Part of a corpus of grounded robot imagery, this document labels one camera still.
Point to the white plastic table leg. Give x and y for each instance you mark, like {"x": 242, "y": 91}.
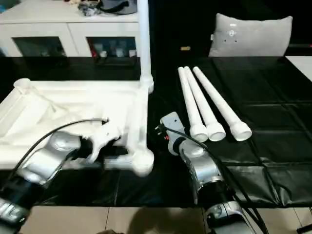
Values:
{"x": 219, "y": 102}
{"x": 144, "y": 44}
{"x": 189, "y": 102}
{"x": 202, "y": 102}

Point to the white plastic table top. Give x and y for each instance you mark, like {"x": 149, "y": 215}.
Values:
{"x": 73, "y": 97}

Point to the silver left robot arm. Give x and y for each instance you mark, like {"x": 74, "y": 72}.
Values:
{"x": 46, "y": 156}

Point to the black table mat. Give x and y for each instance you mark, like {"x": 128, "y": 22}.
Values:
{"x": 243, "y": 170}

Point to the dark robot left foot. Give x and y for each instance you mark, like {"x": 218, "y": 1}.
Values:
{"x": 109, "y": 231}

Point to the white cup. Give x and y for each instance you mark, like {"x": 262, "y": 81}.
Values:
{"x": 132, "y": 53}
{"x": 119, "y": 52}
{"x": 103, "y": 54}

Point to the small yellow label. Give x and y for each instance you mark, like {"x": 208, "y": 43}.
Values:
{"x": 185, "y": 48}

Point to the black sofa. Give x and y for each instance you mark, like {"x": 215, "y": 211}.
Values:
{"x": 182, "y": 24}

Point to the grey cushion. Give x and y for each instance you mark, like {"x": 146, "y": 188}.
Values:
{"x": 251, "y": 36}

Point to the white cabinet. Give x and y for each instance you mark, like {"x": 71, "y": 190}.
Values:
{"x": 48, "y": 26}

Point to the grey bag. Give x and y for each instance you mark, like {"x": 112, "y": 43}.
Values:
{"x": 117, "y": 6}

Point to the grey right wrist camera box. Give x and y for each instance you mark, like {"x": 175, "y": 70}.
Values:
{"x": 173, "y": 123}

